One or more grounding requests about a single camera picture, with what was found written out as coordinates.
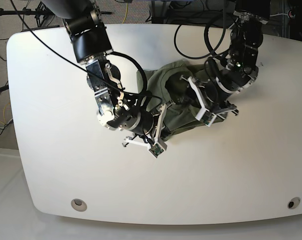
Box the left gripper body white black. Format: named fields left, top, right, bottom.
left=180, top=75, right=239, bottom=119

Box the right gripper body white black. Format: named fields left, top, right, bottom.
left=121, top=103, right=167, bottom=150

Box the olive green T-shirt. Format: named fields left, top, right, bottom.
left=145, top=60, right=215, bottom=136

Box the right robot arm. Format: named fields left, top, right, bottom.
left=44, top=0, right=167, bottom=156

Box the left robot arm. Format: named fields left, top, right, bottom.
left=168, top=0, right=270, bottom=121

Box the left table grommet hole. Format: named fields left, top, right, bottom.
left=71, top=199, right=87, bottom=212

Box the table grommet hole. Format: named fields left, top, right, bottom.
left=71, top=199, right=87, bottom=212
left=287, top=197, right=300, bottom=209

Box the right table grommet hole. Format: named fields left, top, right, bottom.
left=287, top=197, right=300, bottom=209

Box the black tripod stand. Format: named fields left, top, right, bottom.
left=0, top=0, right=104, bottom=29

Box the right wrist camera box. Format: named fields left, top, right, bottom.
left=148, top=141, right=167, bottom=158

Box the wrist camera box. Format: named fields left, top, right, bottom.
left=195, top=108, right=217, bottom=127
left=148, top=141, right=167, bottom=158

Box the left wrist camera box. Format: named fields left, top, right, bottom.
left=195, top=108, right=217, bottom=127

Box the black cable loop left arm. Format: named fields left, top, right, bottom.
left=172, top=11, right=236, bottom=60

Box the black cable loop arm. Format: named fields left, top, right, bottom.
left=110, top=51, right=163, bottom=110
left=172, top=11, right=236, bottom=60

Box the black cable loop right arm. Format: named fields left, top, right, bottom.
left=110, top=51, right=163, bottom=110

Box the yellow cable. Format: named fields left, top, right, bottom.
left=122, top=2, right=129, bottom=24

